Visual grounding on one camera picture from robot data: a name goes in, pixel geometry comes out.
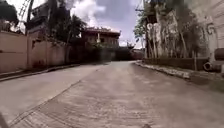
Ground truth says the red-roofed house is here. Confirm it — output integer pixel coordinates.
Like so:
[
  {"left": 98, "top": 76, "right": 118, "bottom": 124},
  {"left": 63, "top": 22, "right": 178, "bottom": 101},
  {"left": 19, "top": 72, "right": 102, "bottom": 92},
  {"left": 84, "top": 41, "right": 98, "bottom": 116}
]
[{"left": 79, "top": 27, "right": 122, "bottom": 49}]

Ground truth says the grey concrete road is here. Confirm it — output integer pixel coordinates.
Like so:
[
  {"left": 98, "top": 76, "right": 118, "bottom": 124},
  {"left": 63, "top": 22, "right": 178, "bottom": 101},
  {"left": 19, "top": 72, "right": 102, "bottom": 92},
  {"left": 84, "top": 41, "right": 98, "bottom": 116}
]
[{"left": 0, "top": 60, "right": 224, "bottom": 128}]

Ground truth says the utility pole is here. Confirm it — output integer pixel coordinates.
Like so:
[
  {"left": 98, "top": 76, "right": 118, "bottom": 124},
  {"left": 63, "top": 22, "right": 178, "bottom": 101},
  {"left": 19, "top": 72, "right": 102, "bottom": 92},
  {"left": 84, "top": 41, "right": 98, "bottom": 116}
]
[{"left": 134, "top": 0, "right": 150, "bottom": 60}]

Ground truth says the palm tree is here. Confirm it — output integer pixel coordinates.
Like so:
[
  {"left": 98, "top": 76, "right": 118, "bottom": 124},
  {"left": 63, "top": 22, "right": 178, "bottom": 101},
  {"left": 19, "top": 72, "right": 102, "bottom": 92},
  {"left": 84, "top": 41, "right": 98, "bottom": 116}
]
[{"left": 64, "top": 14, "right": 88, "bottom": 64}]

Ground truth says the pale rough kerb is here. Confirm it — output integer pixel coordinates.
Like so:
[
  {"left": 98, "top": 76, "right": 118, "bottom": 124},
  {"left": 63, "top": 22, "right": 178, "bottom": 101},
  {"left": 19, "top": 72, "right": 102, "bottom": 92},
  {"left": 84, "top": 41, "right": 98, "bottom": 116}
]
[{"left": 134, "top": 60, "right": 224, "bottom": 84}]

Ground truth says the dark tall building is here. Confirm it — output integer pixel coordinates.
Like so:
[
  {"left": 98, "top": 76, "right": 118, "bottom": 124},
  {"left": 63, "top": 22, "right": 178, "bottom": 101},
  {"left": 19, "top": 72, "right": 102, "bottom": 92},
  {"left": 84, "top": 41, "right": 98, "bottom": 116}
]
[{"left": 24, "top": 0, "right": 73, "bottom": 43}]

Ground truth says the dark raised kerb strip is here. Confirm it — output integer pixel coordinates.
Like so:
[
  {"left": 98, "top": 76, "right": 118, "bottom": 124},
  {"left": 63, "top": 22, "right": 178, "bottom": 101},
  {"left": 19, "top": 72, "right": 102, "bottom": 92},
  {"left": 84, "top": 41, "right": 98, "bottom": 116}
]
[{"left": 0, "top": 63, "right": 81, "bottom": 82}]

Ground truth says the grey pipe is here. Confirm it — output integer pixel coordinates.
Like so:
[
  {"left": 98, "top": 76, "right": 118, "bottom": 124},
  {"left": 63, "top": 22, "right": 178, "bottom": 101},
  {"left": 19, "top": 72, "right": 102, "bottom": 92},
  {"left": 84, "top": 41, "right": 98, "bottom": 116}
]
[{"left": 202, "top": 61, "right": 224, "bottom": 73}]

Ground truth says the dark leaning pole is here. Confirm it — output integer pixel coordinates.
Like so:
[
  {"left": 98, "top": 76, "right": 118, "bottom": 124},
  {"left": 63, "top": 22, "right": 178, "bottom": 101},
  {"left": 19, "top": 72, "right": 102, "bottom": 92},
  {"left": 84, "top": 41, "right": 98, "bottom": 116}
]
[{"left": 18, "top": 0, "right": 35, "bottom": 24}]

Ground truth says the grey concrete building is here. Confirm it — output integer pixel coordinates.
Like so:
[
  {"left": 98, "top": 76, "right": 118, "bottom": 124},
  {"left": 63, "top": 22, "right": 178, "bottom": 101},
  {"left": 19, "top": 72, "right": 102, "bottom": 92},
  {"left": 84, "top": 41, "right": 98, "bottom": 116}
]
[{"left": 146, "top": 0, "right": 224, "bottom": 64}]

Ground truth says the dark leafy tree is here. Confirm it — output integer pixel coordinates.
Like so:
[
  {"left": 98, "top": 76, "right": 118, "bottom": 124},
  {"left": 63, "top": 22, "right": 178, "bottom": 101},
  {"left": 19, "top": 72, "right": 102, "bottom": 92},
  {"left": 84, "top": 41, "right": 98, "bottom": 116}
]
[{"left": 0, "top": 0, "right": 19, "bottom": 33}]

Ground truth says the dark wall with bushes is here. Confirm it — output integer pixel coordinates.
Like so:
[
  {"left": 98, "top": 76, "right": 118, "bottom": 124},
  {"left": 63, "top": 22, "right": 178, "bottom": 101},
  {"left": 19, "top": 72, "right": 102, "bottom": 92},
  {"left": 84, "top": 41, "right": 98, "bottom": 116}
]
[{"left": 71, "top": 46, "right": 134, "bottom": 63}]

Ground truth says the beige perimeter wall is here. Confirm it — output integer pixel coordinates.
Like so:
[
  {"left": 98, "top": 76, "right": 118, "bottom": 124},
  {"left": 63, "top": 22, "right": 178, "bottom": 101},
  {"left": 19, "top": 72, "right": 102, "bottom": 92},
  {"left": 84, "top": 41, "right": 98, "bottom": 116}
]
[{"left": 0, "top": 30, "right": 73, "bottom": 74}]

